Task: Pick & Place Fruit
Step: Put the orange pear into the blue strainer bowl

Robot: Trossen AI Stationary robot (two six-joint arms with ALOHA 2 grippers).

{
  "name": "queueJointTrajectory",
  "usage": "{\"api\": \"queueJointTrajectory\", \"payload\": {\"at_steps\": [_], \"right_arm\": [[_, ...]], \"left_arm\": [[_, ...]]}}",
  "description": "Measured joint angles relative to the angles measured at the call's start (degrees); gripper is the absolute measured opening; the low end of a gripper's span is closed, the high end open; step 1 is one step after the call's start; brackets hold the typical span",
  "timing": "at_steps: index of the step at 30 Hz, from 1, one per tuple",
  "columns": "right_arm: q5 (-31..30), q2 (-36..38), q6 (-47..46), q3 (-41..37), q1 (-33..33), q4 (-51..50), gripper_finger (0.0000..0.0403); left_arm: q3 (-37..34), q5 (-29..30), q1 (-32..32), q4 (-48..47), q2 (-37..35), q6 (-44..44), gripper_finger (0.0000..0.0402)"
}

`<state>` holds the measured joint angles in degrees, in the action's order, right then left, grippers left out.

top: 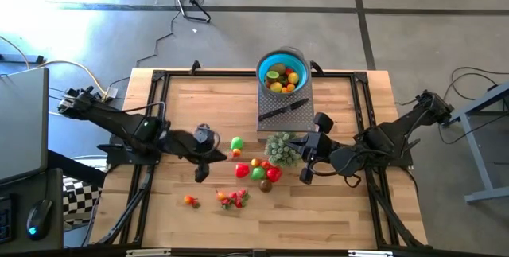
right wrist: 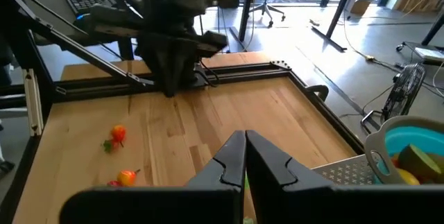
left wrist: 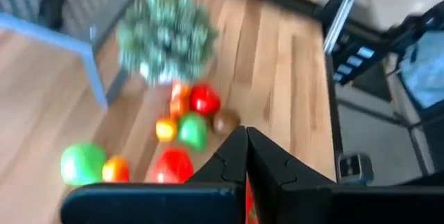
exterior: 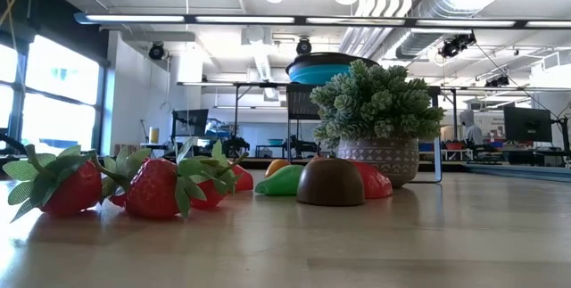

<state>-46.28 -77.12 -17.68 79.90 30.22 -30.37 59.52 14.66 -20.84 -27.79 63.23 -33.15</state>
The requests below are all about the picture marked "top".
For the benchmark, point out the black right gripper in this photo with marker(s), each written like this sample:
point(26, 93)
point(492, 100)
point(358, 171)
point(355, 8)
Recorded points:
point(318, 147)

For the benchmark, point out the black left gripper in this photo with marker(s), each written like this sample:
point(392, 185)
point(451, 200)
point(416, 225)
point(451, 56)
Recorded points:
point(191, 143)

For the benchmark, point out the small red yellow fruit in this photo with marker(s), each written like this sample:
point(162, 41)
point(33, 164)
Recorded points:
point(236, 153)

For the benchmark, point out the green plastic pear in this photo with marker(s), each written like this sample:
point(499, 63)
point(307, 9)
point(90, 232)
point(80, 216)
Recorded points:
point(237, 142)

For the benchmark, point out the red bell pepper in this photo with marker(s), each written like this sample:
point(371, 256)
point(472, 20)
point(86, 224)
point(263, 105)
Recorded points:
point(242, 170)
point(273, 174)

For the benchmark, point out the black kitchen knife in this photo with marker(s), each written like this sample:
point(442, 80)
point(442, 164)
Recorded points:
point(278, 111)

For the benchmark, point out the yellow plastic lemon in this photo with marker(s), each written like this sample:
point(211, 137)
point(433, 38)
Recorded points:
point(293, 77)
point(276, 87)

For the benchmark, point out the stemmed red orange fruit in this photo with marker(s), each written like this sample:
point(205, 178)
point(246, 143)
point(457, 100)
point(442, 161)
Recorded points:
point(289, 71)

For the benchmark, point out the brown kiwi half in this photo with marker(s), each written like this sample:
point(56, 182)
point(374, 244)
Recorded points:
point(265, 185)
point(272, 76)

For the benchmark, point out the blue collapsible colander bowl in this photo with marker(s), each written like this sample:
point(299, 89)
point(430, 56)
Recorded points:
point(262, 70)

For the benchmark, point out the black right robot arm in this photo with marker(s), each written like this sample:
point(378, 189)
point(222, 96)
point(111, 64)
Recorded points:
point(397, 129)

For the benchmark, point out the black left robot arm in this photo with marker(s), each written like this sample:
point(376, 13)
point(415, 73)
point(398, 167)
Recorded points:
point(115, 121)

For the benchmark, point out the perforated grey metal stand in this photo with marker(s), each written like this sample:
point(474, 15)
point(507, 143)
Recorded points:
point(286, 127)

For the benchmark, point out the potted artificial succulent plant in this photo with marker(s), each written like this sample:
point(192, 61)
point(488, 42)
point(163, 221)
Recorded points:
point(278, 151)

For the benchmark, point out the red plastic tomato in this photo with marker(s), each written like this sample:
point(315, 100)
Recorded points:
point(265, 165)

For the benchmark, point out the green plastic apple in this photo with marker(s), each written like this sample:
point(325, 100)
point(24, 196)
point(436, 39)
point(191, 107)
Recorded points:
point(258, 174)

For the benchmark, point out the black white checkerboard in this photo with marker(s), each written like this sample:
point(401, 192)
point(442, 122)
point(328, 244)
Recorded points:
point(79, 199)

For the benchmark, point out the black computer mouse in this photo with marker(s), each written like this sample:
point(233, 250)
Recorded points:
point(39, 219)

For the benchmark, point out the grey laptop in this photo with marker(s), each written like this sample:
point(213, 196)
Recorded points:
point(22, 125)

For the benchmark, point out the black power strip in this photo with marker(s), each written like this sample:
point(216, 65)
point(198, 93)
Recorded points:
point(20, 59)

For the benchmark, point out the black keyboard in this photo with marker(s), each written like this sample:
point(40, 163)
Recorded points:
point(6, 221)

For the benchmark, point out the black aluminium table frame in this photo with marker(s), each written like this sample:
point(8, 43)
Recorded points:
point(218, 73)

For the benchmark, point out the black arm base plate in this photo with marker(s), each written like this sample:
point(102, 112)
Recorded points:
point(405, 162)
point(109, 156)

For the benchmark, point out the grey desk frame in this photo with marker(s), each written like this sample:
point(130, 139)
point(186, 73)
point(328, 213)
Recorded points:
point(483, 169)

